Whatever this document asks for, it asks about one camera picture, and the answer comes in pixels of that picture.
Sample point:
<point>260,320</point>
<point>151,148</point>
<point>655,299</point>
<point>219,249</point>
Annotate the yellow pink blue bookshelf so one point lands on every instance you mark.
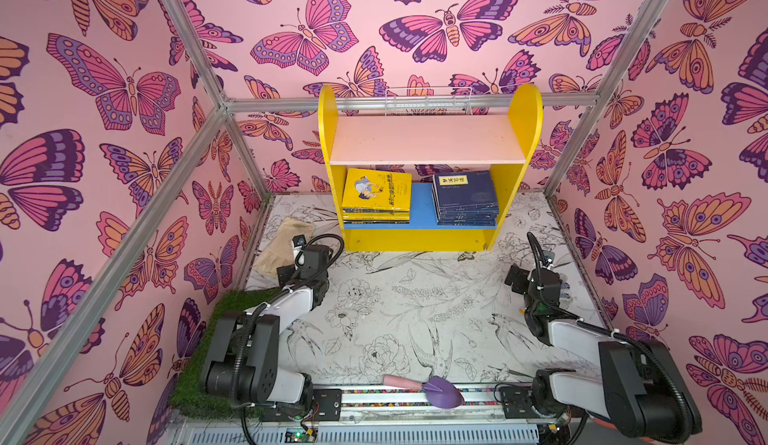
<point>503,145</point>

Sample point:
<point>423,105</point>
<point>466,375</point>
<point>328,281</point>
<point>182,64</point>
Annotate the white slotted cable duct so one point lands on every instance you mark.
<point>328,433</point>

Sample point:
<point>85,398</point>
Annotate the navy blue book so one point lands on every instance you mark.
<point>468,216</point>
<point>465,191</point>

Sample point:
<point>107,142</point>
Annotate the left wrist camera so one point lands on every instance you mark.
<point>298,243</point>

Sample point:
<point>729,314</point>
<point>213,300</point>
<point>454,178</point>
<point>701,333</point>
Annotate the aluminium mounting rail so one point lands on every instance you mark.
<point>356,404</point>

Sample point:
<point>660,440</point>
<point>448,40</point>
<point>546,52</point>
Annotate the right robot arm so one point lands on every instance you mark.
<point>638,388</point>

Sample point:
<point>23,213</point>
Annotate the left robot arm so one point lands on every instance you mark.
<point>242,361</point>

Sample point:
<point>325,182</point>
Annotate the green circuit board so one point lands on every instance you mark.
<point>299,435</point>

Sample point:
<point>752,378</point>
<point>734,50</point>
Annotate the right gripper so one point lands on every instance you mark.
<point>519,277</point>

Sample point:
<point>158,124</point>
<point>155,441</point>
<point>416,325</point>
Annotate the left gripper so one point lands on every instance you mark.
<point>286,276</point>

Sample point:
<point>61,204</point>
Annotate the white wire basket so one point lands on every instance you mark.
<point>415,101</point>

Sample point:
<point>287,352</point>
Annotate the purple pink trowel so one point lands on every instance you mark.
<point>439,392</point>

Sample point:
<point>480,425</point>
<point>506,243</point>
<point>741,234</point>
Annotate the yellow cartoon book bottom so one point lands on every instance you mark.
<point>376,191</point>

